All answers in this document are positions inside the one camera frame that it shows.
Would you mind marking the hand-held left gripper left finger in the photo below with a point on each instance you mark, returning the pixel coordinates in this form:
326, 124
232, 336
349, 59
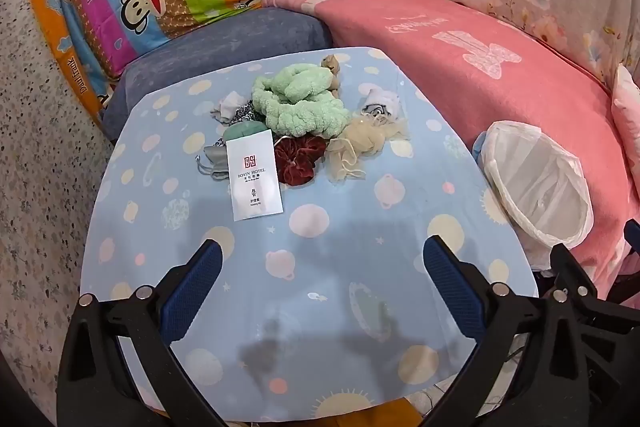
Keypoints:
196, 284

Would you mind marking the teal cloth pouch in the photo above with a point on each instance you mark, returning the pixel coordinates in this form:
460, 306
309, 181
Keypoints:
240, 131

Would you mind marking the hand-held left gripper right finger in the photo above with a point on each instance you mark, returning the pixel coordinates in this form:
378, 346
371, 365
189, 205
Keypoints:
452, 289

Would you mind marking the blue planet-print tablecloth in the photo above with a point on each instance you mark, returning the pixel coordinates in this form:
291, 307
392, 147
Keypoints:
350, 232

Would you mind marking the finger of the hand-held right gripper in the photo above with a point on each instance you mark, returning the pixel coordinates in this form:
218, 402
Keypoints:
633, 237
565, 267

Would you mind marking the beige mesh bath pouf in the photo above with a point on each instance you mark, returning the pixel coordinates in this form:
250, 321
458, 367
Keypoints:
360, 142

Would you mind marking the blue-grey cushion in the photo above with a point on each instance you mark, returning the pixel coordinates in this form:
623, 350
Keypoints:
200, 52

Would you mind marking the tan stockings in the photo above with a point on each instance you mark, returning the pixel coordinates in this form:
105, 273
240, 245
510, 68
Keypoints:
330, 63

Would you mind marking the pale pink pillow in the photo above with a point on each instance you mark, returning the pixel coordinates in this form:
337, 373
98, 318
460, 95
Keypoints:
629, 107

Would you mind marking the black-and-white patterned cloth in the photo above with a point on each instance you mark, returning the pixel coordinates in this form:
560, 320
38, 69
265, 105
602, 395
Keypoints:
245, 112

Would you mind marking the grey rolled sock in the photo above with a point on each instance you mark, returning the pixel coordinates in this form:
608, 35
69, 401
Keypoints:
380, 104

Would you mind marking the dark red velvet scrunchie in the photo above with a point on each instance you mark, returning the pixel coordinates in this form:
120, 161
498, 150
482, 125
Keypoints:
300, 159

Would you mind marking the pink blanket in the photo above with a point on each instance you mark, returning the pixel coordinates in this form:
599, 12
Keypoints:
450, 57

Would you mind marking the green fluffy towel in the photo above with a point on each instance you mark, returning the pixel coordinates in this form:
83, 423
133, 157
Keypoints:
295, 102

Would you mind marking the white paper packet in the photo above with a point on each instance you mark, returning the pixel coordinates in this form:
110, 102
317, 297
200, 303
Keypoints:
254, 187

